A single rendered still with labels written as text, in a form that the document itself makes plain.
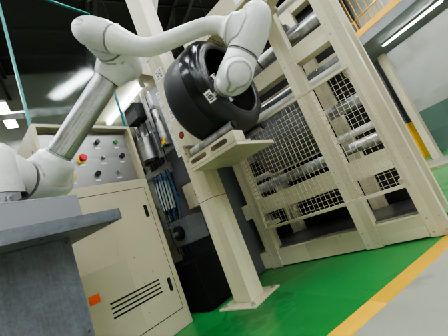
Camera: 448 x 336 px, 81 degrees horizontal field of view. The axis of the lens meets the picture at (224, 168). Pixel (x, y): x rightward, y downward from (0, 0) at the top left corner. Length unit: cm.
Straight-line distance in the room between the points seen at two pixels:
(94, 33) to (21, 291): 83
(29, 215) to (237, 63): 79
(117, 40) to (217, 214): 101
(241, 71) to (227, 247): 106
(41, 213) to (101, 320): 66
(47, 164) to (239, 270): 107
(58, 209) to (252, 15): 88
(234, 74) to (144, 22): 140
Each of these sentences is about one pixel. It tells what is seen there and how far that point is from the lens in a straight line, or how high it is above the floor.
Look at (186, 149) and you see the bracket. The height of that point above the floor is 92.
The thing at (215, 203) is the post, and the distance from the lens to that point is 156.
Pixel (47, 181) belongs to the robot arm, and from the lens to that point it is 125.
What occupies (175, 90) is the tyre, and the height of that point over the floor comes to 118.
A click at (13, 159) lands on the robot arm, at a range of 119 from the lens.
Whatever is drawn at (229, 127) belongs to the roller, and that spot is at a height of 89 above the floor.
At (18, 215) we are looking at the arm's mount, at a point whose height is 71.
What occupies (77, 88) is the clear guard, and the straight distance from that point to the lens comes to 193.
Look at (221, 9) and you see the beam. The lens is 198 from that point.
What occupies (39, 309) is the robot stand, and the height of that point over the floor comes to 43.
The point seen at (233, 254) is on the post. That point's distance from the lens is 157.
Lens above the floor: 47
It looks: 10 degrees up
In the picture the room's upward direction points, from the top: 21 degrees counter-clockwise
